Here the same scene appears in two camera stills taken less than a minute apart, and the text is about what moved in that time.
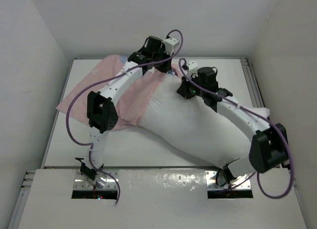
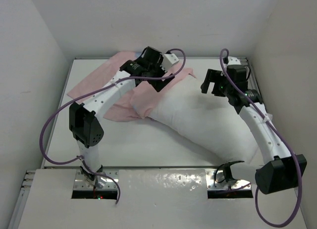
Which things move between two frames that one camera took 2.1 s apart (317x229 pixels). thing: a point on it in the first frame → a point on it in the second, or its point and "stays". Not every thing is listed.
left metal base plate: [103, 181] stays
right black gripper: [183, 89] → [212, 75]
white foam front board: [155, 200] stays
